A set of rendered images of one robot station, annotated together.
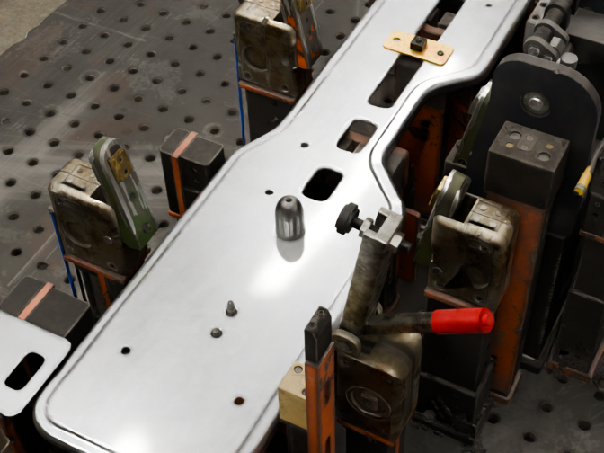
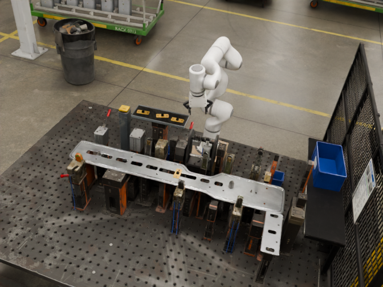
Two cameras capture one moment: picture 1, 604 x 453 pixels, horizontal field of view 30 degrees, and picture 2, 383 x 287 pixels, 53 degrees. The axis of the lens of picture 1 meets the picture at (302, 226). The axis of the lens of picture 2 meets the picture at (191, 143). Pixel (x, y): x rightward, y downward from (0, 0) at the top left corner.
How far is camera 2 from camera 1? 232 cm
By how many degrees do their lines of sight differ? 72
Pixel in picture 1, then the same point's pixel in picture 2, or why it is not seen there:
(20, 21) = not seen: outside the picture
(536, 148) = (222, 146)
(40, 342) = (268, 214)
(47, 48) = not seen: outside the picture
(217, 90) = (140, 247)
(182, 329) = (257, 197)
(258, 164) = (216, 192)
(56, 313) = (258, 217)
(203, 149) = (214, 203)
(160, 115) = (151, 258)
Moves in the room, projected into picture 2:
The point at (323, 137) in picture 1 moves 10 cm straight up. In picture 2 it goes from (207, 184) to (208, 172)
